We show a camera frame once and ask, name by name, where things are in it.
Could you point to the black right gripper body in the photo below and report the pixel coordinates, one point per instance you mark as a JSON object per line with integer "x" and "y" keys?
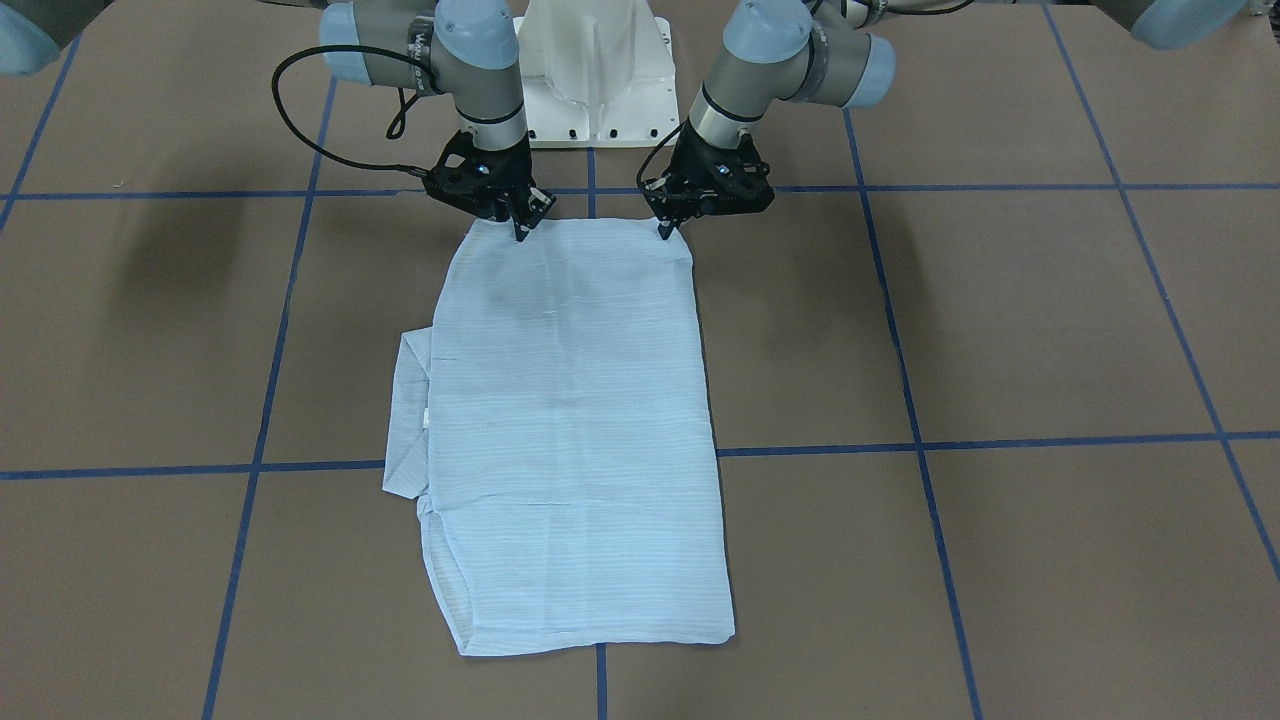
{"x": 513, "y": 180}

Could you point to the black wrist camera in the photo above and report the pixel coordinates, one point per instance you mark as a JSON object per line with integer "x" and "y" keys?
{"x": 736, "y": 180}
{"x": 463, "y": 177}

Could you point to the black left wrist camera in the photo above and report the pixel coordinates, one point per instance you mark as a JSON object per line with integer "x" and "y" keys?
{"x": 736, "y": 180}

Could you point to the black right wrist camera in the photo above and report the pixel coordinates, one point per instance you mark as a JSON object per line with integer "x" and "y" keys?
{"x": 463, "y": 177}

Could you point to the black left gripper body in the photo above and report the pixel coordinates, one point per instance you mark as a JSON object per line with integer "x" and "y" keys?
{"x": 690, "y": 166}

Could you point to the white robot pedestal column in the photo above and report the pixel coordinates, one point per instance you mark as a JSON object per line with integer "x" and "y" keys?
{"x": 596, "y": 74}

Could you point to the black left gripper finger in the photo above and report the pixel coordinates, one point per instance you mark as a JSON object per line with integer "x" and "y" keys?
{"x": 669, "y": 219}

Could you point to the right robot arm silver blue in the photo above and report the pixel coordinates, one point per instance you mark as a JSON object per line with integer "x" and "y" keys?
{"x": 466, "y": 50}

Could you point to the light blue button-up shirt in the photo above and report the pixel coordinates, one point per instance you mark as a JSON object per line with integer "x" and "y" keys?
{"x": 552, "y": 426}

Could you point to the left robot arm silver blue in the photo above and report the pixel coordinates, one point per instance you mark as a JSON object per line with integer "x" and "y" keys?
{"x": 1018, "y": 138}

